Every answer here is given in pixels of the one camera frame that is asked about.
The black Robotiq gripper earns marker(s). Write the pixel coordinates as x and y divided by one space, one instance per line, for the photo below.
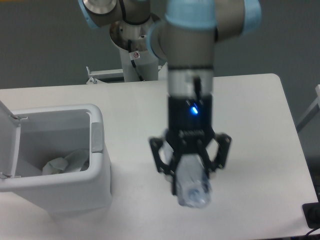
190 125

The clear plastic water bottle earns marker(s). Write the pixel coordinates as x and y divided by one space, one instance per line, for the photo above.
193 188

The white paper plastic pouch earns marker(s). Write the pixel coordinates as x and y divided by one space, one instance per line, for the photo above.
76 161

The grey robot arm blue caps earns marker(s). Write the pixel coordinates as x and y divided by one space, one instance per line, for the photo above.
185 39

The white plastic trash can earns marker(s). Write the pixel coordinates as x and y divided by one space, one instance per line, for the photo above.
55 157

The black device at table edge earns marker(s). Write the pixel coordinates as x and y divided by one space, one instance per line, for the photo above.
312 214

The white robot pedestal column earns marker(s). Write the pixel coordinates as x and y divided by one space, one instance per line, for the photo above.
136 60

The white frame at right edge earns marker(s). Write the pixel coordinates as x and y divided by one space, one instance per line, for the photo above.
310 112

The white metal mounting frame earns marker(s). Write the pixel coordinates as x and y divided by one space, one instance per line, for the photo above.
108 76

